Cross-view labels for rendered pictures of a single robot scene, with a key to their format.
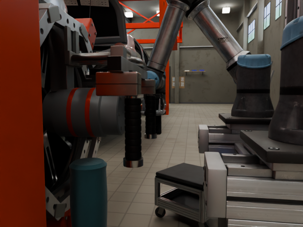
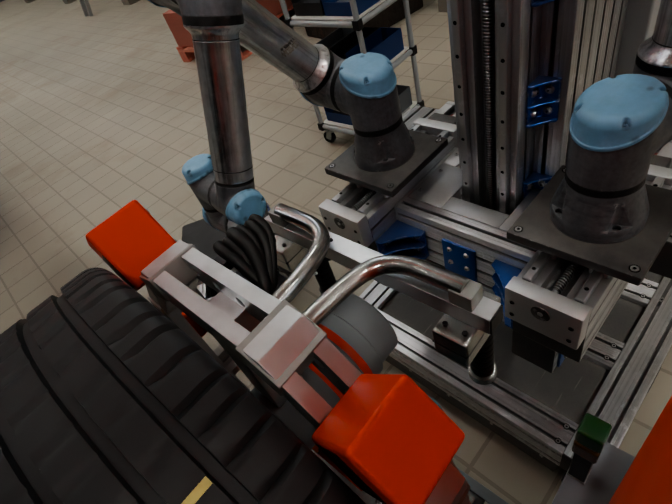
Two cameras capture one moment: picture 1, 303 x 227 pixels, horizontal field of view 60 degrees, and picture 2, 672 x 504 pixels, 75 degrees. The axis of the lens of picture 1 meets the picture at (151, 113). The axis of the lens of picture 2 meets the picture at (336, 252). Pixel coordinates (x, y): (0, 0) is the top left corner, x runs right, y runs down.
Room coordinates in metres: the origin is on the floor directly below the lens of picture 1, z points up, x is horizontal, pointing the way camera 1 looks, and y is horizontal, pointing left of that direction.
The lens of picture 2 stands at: (0.41, 0.37, 1.43)
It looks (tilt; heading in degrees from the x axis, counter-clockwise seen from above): 43 degrees down; 320
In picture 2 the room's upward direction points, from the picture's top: 21 degrees counter-clockwise
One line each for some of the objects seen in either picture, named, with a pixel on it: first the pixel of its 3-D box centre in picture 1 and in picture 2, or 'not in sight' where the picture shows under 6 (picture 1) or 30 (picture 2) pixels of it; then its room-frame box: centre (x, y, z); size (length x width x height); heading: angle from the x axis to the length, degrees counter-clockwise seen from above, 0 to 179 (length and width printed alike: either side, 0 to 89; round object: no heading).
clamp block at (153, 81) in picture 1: (141, 86); (294, 241); (0.90, 0.03, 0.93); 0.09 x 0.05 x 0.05; 84
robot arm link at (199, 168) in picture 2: (156, 82); (211, 184); (1.18, -0.02, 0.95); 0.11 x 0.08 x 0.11; 167
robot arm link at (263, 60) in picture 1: (253, 71); (368, 90); (0.99, -0.38, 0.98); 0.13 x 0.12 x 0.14; 167
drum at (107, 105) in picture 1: (87, 112); (325, 366); (0.75, 0.18, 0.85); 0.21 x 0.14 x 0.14; 84
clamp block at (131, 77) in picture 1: (119, 83); (467, 323); (0.57, 0.07, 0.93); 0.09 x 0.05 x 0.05; 84
